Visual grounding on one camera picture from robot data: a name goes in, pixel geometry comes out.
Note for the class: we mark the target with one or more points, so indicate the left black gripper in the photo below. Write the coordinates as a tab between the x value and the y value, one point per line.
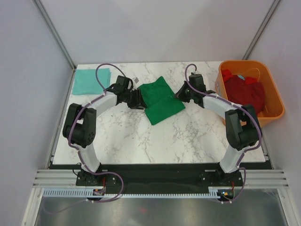
138	103

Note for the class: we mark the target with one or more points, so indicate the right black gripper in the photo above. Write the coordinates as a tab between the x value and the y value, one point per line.
180	94

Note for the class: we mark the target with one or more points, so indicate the green t shirt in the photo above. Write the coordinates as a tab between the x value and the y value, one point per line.
160	101

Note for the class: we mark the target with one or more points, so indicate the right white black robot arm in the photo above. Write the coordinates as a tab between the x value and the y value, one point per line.
241	123

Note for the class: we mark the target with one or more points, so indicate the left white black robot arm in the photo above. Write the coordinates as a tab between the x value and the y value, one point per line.
80	123

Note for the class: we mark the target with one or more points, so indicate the bright red t shirt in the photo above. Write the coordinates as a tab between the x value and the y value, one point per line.
227	75

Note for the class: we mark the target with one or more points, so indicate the dark red t shirt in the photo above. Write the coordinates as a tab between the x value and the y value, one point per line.
246	91

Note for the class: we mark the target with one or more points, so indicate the folded teal t shirt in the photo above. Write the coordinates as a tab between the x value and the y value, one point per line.
86	83

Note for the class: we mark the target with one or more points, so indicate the orange plastic bin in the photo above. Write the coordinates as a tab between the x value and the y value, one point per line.
274	108

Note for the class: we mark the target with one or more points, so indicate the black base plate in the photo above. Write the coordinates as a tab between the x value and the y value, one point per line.
158	178

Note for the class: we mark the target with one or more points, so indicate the white slotted cable duct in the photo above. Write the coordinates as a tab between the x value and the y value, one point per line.
101	193

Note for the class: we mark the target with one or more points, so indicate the aluminium rail profile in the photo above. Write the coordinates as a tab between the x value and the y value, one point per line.
56	178

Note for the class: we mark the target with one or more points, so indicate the right aluminium frame post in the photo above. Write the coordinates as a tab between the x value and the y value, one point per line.
264	24

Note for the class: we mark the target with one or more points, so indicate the aluminium frame post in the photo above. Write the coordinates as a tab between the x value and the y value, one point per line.
50	25
264	24

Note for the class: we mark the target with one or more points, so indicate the left aluminium frame post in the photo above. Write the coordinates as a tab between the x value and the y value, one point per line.
50	25

